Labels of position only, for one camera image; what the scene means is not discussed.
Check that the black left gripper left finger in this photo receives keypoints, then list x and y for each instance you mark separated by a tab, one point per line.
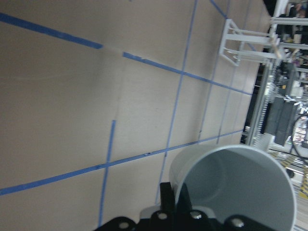
167	199

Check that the white wire cup rack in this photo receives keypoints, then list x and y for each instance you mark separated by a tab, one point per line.
243	45

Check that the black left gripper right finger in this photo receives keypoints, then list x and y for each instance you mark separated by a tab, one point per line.
184	204

